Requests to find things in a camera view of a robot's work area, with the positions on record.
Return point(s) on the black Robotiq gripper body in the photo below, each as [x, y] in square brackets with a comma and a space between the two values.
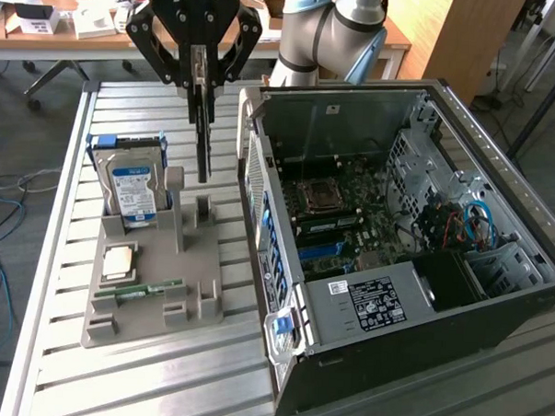
[194, 15]

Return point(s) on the black graphics card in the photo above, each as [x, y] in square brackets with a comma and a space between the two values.
[204, 149]

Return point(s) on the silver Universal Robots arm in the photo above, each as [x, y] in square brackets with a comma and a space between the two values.
[303, 34]

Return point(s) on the stack of white papers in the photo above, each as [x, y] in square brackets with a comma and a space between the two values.
[271, 32]

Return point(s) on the small white labelled box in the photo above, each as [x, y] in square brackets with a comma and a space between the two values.
[121, 19]

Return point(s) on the flat white box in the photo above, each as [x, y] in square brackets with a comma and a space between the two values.
[93, 25]

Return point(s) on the wooden desk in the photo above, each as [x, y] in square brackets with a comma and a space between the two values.
[59, 43]

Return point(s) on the desk leg with casters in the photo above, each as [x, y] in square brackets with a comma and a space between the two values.
[53, 74]

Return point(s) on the white box with black inside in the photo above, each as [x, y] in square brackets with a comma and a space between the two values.
[37, 22]

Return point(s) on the CPU socket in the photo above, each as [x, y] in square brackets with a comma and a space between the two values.
[321, 196]

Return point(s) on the installed green RAM stick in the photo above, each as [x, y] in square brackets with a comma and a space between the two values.
[327, 225]

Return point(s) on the wooden cabinet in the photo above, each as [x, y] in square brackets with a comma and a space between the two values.
[460, 41]

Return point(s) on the perforated metal drive cage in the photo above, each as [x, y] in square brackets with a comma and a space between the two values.
[412, 177]

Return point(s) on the green motherboard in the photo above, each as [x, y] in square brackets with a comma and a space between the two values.
[373, 221]

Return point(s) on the CPU with metal lid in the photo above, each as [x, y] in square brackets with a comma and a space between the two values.
[117, 262]

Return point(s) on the blue expansion slot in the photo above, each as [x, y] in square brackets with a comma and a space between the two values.
[319, 251]

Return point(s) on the grey parts rack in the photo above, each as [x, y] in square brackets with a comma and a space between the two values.
[160, 267]

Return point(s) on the grey power supply unit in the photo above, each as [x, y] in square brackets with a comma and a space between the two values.
[328, 311]

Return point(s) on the blue case latch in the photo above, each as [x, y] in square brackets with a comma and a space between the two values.
[282, 324]

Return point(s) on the silver disk bay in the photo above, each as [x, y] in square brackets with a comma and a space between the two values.
[505, 268]

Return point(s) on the black open PC case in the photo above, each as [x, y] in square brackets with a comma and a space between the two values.
[437, 344]

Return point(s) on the hard disk with blue bracket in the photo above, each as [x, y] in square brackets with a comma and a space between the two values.
[131, 183]

